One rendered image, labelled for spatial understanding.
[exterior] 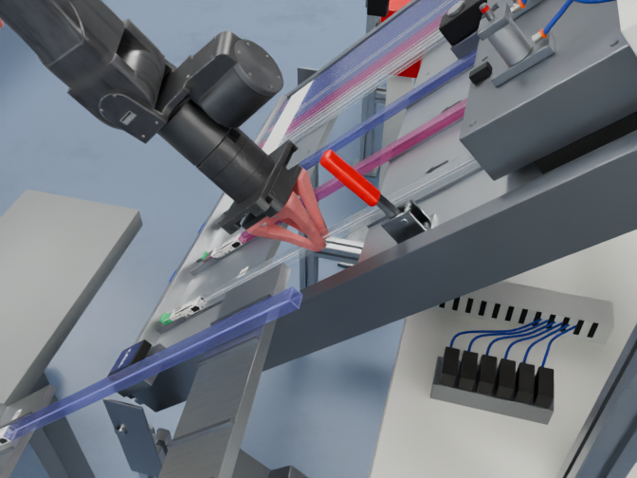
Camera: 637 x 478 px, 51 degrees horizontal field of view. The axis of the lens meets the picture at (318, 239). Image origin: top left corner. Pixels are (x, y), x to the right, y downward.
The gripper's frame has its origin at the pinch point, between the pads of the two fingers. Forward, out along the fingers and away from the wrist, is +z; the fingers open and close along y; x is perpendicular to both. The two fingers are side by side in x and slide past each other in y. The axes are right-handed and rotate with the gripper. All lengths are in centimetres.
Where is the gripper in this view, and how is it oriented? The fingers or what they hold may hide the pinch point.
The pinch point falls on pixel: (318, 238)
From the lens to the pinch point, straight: 69.9
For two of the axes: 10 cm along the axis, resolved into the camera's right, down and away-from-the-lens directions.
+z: 7.0, 6.3, 3.4
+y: 2.6, -6.7, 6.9
